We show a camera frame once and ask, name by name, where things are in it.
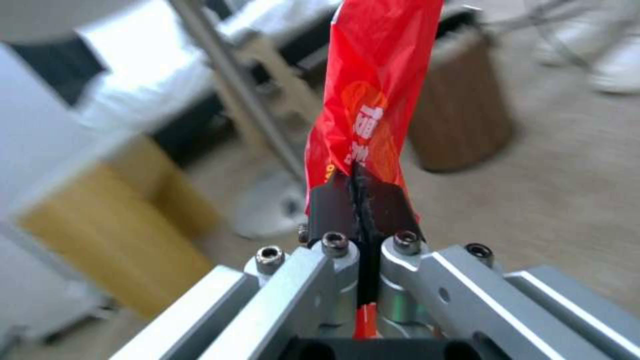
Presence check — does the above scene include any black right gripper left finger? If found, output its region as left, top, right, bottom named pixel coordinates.
left=134, top=176, right=363, bottom=360

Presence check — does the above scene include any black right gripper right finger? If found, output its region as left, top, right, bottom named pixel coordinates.
left=360, top=179, right=640, bottom=360

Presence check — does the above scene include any red snack wrapper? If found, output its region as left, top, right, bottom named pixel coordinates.
left=302, top=0, right=446, bottom=340

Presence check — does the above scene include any brown woven trash bin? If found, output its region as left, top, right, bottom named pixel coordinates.
left=407, top=22, right=516, bottom=174

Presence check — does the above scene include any yellow cardboard box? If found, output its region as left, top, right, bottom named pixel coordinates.
left=14, top=134, right=224, bottom=320

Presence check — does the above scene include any white bed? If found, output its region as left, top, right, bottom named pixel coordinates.
left=74, top=0, right=346, bottom=130

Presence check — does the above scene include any white rounded object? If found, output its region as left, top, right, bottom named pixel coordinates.
left=534, top=0, right=640, bottom=95

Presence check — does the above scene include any white cabinet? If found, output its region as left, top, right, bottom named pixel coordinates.
left=0, top=41, right=121, bottom=346

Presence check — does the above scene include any pale wooden frame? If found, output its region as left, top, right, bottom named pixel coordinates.
left=238, top=37, right=312, bottom=127

